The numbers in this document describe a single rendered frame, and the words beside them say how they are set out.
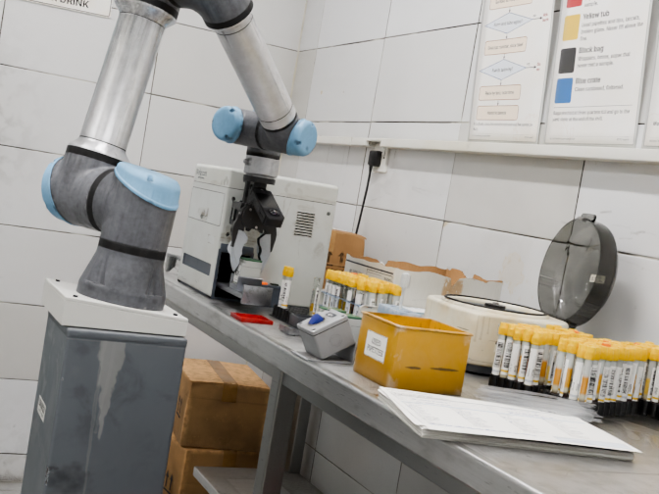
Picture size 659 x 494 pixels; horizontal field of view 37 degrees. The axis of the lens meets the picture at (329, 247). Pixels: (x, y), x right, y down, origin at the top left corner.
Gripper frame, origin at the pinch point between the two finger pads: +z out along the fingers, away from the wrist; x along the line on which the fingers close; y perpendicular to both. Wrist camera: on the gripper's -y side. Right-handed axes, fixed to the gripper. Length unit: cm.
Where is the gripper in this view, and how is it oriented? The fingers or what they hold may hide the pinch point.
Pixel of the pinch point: (248, 268)
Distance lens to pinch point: 216.8
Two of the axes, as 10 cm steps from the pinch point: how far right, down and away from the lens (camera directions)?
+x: -8.9, -1.3, -4.3
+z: -1.7, 9.8, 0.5
